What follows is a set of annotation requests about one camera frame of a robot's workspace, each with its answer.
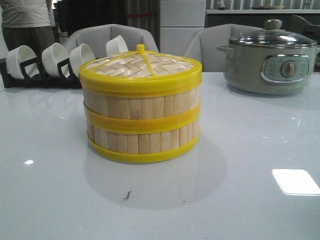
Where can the white bowl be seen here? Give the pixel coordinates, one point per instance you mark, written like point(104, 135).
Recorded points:
point(80, 55)
point(17, 56)
point(51, 56)
point(115, 46)

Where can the grey electric cooking pot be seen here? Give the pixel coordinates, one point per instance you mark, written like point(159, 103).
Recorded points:
point(267, 70)

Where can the left grey chair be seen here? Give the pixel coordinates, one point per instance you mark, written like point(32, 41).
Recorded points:
point(96, 37)

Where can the bamboo steamer basket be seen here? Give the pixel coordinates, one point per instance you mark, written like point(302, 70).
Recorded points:
point(142, 114)
point(143, 148)

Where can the right grey chair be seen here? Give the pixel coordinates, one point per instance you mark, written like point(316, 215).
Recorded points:
point(203, 45)

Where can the white refrigerator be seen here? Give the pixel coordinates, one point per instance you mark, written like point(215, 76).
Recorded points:
point(179, 20)

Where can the person in beige shirt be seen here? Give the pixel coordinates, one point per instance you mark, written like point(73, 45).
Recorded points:
point(27, 22)

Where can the person in black clothes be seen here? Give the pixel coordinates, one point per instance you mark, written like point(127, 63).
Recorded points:
point(74, 15)

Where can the grey chair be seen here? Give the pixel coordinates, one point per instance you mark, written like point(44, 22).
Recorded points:
point(96, 37)
point(203, 45)

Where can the glass pot lid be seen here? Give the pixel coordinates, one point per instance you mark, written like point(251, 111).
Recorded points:
point(272, 36)

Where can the dark sideboard cabinet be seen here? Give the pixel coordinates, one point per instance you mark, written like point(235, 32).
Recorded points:
point(256, 17)

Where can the bamboo steamer lid yellow rim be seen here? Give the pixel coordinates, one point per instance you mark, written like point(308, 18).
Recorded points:
point(140, 73)

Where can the black dish rack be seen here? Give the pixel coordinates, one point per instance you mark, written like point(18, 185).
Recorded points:
point(66, 80)

